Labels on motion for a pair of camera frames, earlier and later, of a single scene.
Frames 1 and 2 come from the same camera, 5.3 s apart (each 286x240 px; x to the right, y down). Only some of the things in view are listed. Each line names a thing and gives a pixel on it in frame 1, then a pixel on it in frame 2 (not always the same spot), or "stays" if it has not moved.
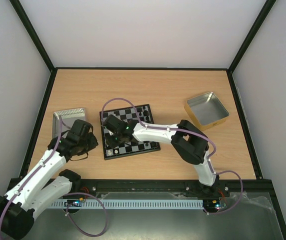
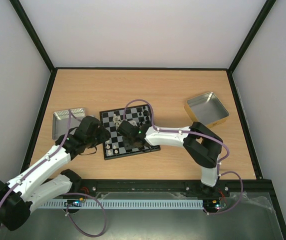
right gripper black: [111, 140] -> [129, 142]
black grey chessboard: [126, 114] stays
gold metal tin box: [206, 111] stays
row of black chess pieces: [146, 114] stays
